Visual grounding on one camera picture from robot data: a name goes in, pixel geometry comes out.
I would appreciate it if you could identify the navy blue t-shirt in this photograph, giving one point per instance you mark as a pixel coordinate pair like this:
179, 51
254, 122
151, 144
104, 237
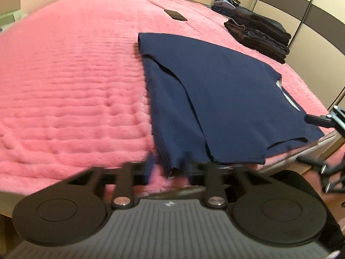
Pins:
211, 104

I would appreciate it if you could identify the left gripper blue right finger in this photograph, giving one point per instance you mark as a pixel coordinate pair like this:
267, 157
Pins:
209, 176

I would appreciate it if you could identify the green box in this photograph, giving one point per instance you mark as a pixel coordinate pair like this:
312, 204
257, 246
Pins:
10, 18

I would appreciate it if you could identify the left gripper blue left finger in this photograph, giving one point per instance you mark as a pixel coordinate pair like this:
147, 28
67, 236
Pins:
130, 175

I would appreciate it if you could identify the black smartphone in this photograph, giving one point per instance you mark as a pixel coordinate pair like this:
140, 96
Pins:
175, 15

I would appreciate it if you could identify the pink bed blanket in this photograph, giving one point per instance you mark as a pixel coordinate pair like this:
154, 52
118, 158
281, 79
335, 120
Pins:
73, 93

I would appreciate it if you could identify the folded dark clothes stack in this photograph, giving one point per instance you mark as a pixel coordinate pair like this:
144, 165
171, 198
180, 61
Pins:
260, 33

